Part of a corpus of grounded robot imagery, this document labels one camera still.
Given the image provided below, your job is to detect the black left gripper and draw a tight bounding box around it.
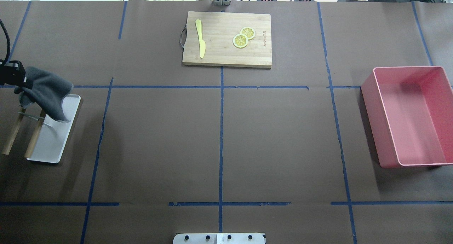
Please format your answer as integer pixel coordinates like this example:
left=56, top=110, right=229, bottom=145
left=0, top=60, right=27, bottom=94

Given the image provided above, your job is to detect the grey wiping cloth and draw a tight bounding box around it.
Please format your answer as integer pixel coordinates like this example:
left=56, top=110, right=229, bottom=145
left=13, top=66, right=74, bottom=123

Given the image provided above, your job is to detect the wooden towel rack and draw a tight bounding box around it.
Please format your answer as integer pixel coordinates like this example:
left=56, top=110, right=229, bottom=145
left=1, top=108, right=46, bottom=158

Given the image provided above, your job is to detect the white metal tray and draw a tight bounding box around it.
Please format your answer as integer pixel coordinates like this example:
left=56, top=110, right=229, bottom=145
left=24, top=94, right=83, bottom=164

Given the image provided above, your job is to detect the yellow plastic knife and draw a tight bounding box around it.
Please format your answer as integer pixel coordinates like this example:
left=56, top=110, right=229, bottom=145
left=195, top=19, right=206, bottom=59

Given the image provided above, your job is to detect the bamboo cutting board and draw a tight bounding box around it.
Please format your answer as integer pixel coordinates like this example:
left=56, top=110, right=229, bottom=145
left=182, top=11, right=273, bottom=69

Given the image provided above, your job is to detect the front lemon slice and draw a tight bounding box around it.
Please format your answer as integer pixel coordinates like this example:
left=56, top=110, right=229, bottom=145
left=232, top=33, right=249, bottom=48

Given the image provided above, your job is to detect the lemon slice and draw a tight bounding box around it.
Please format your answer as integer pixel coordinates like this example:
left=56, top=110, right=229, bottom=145
left=232, top=33, right=249, bottom=48
left=240, top=27, right=256, bottom=40

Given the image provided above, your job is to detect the rear lemon slice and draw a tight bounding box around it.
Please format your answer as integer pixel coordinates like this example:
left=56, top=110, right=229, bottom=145
left=240, top=27, right=256, bottom=40

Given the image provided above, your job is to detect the white mounting pillar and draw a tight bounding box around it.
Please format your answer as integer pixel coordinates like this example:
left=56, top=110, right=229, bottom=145
left=173, top=232, right=266, bottom=244

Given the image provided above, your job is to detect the pink plastic bin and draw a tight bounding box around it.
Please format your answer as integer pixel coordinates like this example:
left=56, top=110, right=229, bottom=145
left=361, top=66, right=453, bottom=168

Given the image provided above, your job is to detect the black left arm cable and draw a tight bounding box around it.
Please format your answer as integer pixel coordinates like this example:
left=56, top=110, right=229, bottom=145
left=0, top=18, right=11, bottom=65

